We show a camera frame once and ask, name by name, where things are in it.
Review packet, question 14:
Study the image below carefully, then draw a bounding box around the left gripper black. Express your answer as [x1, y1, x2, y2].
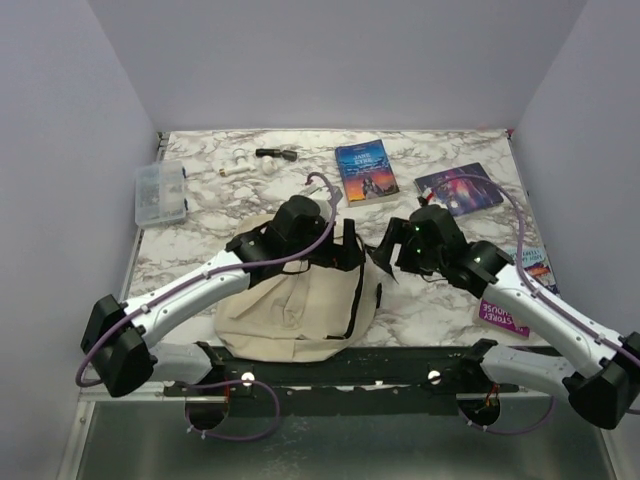
[285, 216, 366, 272]

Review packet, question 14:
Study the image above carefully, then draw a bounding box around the beige student backpack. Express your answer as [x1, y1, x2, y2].
[214, 236, 382, 363]

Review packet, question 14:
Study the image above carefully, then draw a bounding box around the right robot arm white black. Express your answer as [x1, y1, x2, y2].
[370, 205, 639, 430]

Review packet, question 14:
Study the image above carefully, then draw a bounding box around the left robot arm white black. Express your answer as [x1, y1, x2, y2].
[80, 195, 364, 398]

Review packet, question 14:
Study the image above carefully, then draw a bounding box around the Jane Eyre blue book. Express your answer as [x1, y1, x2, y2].
[335, 140, 400, 207]

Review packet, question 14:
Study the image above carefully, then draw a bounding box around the dark purple book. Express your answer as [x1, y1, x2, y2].
[414, 162, 504, 217]

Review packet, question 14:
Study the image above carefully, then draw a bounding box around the black cylindrical tool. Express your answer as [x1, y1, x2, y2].
[255, 148, 298, 162]

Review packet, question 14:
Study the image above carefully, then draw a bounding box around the small white round cap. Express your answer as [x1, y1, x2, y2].
[261, 156, 278, 175]

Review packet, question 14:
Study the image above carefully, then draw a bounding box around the Treehouse book purple cover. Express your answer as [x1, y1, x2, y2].
[474, 299, 530, 339]

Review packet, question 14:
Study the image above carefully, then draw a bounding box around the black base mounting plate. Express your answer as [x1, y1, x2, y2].
[164, 347, 493, 417]

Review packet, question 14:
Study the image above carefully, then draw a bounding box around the Treehouse book blue cover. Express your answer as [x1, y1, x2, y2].
[521, 247, 559, 294]

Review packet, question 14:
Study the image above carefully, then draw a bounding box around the white plastic pipe fitting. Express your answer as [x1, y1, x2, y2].
[218, 148, 256, 177]

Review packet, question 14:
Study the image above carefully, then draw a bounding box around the clear plastic organizer box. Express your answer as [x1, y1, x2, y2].
[135, 161, 188, 229]

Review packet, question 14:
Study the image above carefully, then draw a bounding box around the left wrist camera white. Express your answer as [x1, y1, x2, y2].
[303, 184, 331, 201]

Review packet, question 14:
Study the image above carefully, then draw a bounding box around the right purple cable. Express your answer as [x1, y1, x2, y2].
[419, 174, 640, 435]

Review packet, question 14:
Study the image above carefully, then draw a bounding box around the purple cable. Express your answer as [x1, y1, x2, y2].
[74, 172, 344, 441]
[419, 174, 640, 435]

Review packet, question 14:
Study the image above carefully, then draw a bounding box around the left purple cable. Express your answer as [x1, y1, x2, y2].
[74, 172, 344, 441]

